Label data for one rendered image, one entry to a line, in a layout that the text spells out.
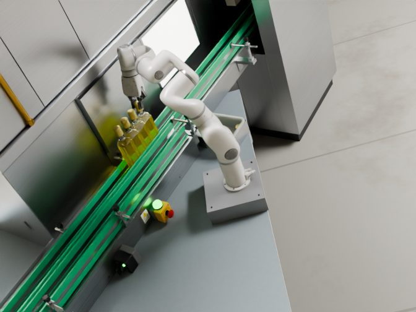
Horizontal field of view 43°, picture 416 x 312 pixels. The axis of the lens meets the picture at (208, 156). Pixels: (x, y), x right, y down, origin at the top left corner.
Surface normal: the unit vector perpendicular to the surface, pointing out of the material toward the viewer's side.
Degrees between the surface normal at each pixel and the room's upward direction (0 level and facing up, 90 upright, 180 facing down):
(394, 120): 0
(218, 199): 1
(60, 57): 90
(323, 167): 0
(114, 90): 90
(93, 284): 90
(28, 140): 90
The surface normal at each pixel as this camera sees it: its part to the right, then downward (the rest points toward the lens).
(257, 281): -0.28, -0.69
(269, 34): -0.48, 0.70
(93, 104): 0.83, 0.17
